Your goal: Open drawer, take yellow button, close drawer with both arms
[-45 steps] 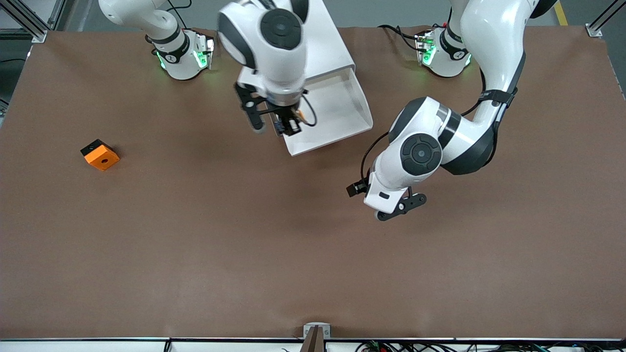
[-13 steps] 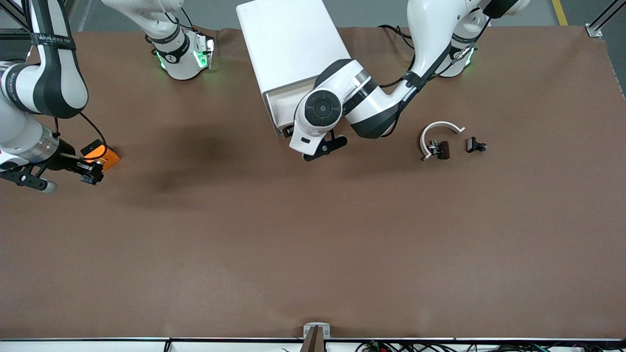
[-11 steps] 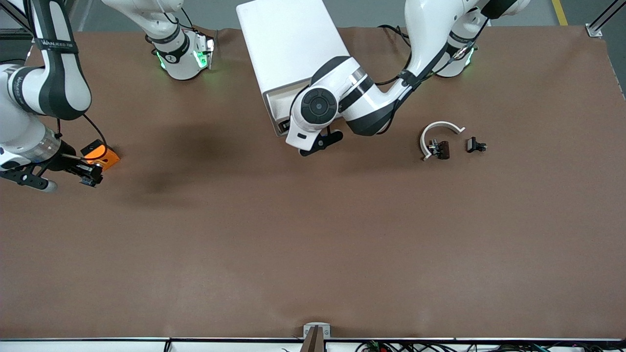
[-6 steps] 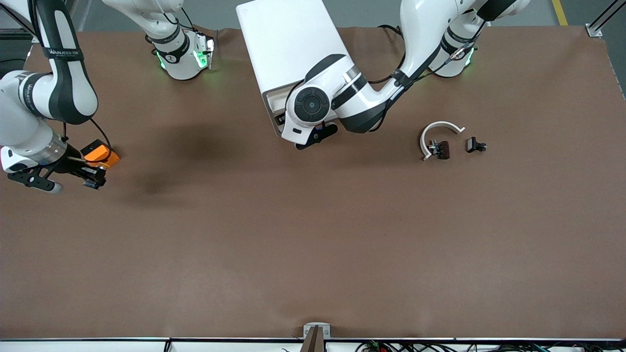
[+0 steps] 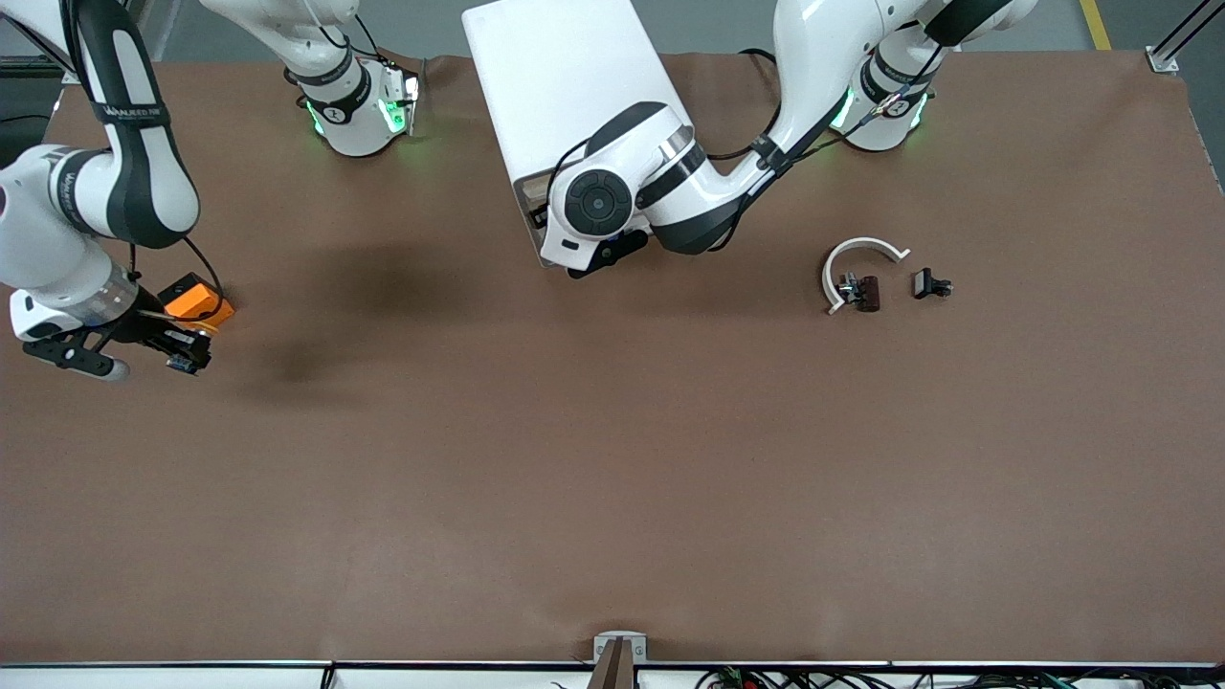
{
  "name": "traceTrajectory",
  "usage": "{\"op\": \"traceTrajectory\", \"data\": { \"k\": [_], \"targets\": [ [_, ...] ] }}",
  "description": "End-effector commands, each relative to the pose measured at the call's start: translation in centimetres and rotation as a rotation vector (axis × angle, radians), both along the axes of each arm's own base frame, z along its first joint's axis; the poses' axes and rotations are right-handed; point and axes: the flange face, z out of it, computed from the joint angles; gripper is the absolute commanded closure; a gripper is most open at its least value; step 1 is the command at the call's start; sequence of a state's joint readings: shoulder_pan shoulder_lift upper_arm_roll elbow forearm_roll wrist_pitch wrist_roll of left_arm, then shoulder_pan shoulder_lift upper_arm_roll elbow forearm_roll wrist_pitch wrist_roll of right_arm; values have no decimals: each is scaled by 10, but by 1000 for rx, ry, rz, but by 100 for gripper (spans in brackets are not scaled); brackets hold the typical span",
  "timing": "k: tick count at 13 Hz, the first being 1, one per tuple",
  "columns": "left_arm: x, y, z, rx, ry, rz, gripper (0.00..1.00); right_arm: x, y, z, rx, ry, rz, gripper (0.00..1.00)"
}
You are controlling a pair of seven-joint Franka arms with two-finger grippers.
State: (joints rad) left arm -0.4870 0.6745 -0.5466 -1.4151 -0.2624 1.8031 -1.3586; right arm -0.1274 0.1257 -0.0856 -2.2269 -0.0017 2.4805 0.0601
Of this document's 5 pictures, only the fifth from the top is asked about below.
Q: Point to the white curved plastic arc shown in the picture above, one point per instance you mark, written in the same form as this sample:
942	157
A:
861	243

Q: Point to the grey metal bracket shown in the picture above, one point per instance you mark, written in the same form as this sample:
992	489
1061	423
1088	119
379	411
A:
620	643

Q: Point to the grey base connector box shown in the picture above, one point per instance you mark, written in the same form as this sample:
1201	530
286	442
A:
402	96

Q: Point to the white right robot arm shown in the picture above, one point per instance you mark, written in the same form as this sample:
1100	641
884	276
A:
38	249

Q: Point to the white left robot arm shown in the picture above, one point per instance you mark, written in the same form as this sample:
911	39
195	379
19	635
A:
813	57

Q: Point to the brown table mat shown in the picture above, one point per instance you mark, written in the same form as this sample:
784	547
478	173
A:
612	478

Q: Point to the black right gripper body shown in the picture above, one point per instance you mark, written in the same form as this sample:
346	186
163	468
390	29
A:
145	328

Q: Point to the aluminium frame profile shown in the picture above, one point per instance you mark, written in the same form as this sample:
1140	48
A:
1163	60

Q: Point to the small black clip part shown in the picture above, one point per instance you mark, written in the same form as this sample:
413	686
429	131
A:
924	283

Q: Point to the orange and black square block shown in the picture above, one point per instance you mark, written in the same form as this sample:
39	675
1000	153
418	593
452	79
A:
196	301

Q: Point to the dark brown small block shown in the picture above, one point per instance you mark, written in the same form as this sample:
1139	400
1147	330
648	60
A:
869	293

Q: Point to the white drawer cabinet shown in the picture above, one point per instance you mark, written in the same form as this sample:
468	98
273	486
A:
565	77

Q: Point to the small silver metal part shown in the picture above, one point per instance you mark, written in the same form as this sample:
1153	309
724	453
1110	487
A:
848	287

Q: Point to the white table edge rail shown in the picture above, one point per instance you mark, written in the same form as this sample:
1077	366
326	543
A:
191	679

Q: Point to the small blue button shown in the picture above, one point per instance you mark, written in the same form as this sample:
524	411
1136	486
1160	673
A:
184	365

